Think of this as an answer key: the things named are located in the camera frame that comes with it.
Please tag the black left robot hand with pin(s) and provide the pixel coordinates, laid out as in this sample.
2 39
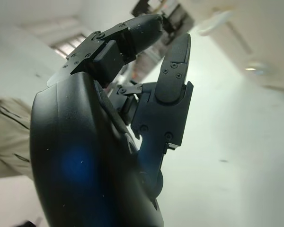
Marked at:
85 142

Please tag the cream white two-slot toaster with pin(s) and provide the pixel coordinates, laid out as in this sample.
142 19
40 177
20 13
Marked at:
262 35

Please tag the person in beige jacket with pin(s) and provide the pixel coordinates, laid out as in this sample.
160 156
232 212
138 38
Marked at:
7 132

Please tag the window with blinds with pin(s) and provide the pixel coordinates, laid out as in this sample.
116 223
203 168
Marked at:
68 43

